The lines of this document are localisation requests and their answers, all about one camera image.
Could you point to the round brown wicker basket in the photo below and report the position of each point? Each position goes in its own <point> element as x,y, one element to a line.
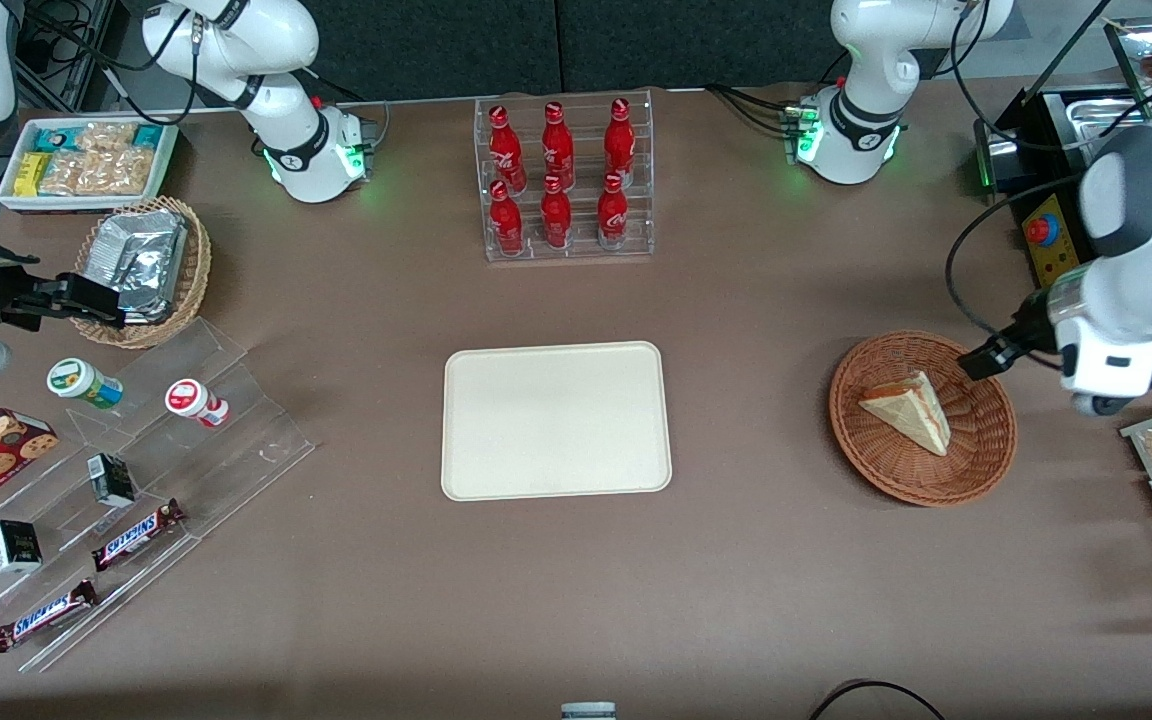
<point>896,470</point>

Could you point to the clear bag of crackers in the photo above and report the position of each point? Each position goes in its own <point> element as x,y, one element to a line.
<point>101,170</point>

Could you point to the green lid white cup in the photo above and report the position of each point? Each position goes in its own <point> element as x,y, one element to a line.
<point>81,381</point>

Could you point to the teal snack packet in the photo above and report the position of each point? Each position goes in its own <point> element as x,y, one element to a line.
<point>54,139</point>

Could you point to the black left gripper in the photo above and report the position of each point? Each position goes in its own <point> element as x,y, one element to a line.
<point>1023,334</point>

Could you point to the triangle sandwich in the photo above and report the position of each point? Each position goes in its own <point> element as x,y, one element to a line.
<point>911,412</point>

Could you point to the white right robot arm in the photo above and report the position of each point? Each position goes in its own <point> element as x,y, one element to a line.
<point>301,140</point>

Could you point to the beige plastic tray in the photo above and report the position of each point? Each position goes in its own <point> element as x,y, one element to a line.
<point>556,420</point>

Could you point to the white rectangular snack tray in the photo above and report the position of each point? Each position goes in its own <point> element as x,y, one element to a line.
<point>11,200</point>

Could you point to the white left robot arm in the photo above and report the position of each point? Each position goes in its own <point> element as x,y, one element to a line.
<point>856,130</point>

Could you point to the grey white object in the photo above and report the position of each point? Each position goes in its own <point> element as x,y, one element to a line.
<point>588,711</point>

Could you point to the black food warmer machine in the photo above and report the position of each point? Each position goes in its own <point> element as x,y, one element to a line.
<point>1046,130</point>

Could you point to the light wicker basket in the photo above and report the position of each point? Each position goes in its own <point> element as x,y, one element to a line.
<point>191,280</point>

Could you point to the small black white carton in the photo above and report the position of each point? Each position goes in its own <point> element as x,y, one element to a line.
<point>14,546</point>

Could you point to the brown Snickers bar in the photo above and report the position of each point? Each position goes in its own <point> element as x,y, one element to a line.
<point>136,535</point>
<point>44,615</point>

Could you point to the yellow snack packet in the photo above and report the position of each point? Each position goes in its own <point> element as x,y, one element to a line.
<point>31,173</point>

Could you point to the red lid white cup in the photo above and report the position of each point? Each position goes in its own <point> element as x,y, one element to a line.
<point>191,400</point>

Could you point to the red cola bottle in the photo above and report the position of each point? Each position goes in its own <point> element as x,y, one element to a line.
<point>620,145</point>
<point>613,215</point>
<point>558,150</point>
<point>506,150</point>
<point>556,218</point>
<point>506,225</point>

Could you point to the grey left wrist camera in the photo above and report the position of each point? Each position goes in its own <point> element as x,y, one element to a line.
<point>1104,404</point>

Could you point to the clear acrylic bottle rack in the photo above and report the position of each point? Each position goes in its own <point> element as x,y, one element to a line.
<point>566,250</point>

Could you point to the clear acrylic stepped stand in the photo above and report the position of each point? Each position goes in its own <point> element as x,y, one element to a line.
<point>236,450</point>

